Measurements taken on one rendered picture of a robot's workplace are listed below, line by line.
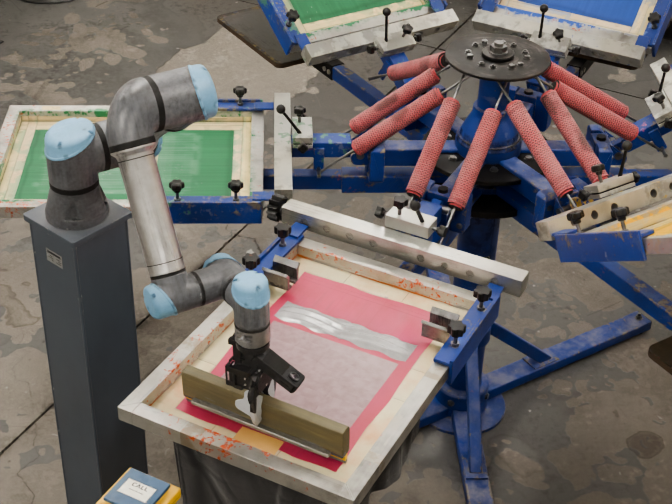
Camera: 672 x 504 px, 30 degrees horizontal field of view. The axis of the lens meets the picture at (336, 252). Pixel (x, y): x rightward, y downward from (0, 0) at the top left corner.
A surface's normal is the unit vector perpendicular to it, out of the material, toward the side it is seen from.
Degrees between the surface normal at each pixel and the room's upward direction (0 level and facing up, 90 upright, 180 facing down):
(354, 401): 0
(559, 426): 0
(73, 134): 7
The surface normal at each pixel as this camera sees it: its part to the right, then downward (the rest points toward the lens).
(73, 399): -0.65, 0.42
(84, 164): 0.52, 0.50
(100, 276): 0.76, 0.39
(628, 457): 0.03, -0.82
